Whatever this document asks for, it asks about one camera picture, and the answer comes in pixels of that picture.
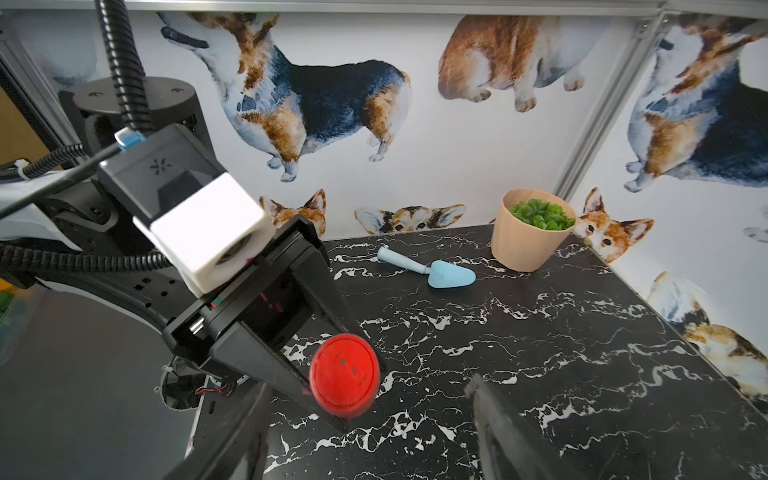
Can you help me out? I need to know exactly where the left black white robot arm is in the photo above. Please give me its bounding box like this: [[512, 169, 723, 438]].
[[1, 1, 385, 430]]

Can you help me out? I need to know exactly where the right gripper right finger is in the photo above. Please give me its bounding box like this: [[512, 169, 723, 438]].
[[464, 374, 582, 480]]

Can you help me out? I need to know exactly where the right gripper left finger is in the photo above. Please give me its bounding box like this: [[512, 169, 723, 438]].
[[165, 382, 273, 479]]

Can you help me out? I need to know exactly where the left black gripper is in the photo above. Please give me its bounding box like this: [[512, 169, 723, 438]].
[[162, 215, 370, 432]]

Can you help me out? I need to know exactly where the beige pot with green plant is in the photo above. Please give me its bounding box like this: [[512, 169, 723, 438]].
[[491, 189, 577, 272]]

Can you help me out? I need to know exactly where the light blue garden trowel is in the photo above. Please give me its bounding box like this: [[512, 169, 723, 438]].
[[376, 246, 476, 289]]

